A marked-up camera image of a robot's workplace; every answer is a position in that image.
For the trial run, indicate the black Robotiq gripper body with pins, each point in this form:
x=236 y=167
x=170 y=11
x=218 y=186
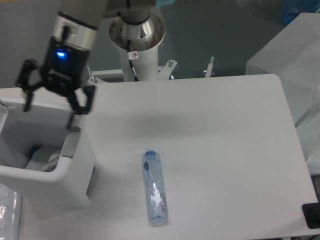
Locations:
x=62 y=67

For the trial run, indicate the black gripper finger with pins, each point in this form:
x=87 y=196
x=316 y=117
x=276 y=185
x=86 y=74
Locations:
x=89 y=91
x=28 y=66

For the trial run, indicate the white green wrapper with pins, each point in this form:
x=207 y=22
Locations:
x=44 y=159

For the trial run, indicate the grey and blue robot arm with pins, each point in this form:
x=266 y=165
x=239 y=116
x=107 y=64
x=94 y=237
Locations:
x=77 y=23

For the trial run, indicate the white trash can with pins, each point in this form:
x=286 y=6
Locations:
x=70 y=183

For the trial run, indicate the blue yellow snack packet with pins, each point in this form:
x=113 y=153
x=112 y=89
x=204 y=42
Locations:
x=35 y=148

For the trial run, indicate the metal table clamp bolt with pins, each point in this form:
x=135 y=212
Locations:
x=208 y=72

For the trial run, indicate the clear blue plastic bottle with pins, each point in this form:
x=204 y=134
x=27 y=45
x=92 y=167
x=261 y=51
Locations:
x=155 y=194

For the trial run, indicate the frosted plastic storage box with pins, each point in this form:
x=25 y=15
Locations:
x=294 y=56

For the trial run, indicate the blue water jug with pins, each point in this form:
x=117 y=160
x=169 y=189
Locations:
x=292 y=8

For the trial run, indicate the black device at table edge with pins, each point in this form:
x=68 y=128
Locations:
x=311 y=212

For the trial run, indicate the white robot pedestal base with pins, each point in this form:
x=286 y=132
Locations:
x=138 y=47

